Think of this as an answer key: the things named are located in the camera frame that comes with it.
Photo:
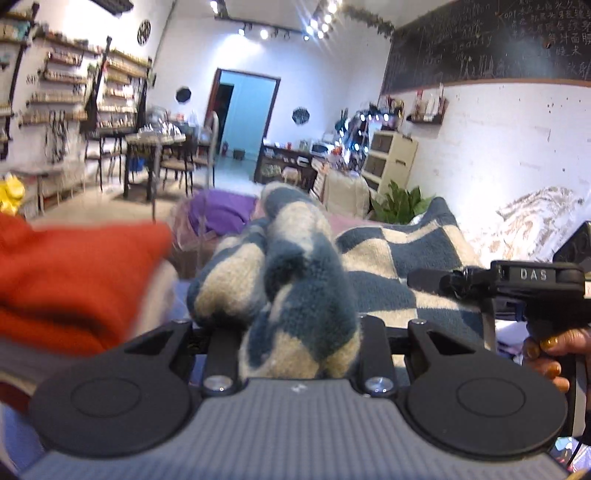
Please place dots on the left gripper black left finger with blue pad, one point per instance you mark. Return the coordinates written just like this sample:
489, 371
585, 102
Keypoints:
136, 396

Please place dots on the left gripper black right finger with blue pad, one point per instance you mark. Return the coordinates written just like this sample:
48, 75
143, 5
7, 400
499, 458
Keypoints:
459, 396

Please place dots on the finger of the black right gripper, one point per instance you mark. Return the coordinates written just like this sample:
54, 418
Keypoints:
429, 280

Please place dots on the teal cream checkered sweater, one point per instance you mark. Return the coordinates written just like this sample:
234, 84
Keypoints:
299, 291

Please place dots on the right hand orange nails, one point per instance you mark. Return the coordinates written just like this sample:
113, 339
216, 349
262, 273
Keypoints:
543, 356

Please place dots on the floral beige blanket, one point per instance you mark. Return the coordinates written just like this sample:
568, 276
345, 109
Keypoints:
532, 227

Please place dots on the green potted plant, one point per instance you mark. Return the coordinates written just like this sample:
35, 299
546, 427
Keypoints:
400, 206

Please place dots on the cream dotted folded garment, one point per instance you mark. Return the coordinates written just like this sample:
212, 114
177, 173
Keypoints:
23, 367

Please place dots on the red folded garment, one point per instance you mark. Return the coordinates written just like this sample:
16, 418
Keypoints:
76, 290

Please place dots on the cream drawer cabinet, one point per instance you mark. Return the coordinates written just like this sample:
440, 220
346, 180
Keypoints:
390, 159

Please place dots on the mauve brown mattress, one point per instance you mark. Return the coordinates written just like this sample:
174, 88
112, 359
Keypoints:
191, 251

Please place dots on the low dark media console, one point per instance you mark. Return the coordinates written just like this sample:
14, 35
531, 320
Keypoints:
285, 165

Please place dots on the purple cloth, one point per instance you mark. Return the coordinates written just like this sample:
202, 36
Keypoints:
224, 212

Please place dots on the wooden chair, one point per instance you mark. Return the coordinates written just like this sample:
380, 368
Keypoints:
196, 151

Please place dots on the black chalkboard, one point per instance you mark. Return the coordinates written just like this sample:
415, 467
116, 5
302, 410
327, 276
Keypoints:
466, 41

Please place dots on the blue door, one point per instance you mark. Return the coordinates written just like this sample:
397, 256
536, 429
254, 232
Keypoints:
248, 111

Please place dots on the dark wooden dining table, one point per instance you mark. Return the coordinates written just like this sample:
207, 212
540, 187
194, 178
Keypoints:
151, 143

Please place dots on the small wall shelf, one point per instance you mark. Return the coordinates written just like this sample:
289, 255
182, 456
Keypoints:
429, 106

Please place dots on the wall shelves with jars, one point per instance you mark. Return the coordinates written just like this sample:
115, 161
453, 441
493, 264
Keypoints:
76, 70

